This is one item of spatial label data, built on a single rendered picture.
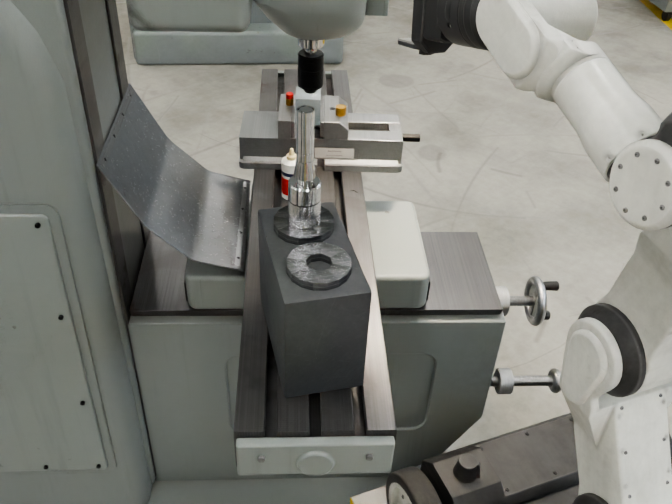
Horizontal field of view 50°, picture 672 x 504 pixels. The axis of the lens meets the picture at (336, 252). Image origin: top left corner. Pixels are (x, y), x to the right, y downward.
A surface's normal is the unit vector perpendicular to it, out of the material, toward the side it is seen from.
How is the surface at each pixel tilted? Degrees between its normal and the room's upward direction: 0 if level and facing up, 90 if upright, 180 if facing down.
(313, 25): 118
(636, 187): 84
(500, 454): 0
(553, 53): 81
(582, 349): 90
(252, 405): 0
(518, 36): 84
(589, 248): 0
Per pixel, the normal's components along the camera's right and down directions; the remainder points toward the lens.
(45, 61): 0.59, 0.36
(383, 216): 0.04, -0.79
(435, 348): 0.04, 0.62
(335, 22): 0.11, 0.91
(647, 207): -0.89, 0.15
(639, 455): 0.33, 0.11
